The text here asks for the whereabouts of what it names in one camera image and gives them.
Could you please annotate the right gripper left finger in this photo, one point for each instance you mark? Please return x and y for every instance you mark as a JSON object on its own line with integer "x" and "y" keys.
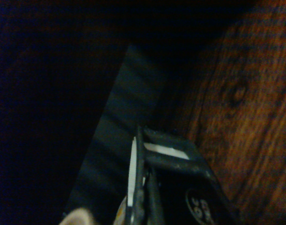
{"x": 137, "y": 192}

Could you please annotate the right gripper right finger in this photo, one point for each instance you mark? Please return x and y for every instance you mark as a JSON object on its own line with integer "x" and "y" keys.
{"x": 173, "y": 159}

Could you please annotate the beige shoe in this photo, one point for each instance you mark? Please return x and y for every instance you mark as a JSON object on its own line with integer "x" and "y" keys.
{"x": 78, "y": 216}

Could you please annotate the brown shoe rack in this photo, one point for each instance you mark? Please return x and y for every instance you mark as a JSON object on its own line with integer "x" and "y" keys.
{"x": 245, "y": 105}

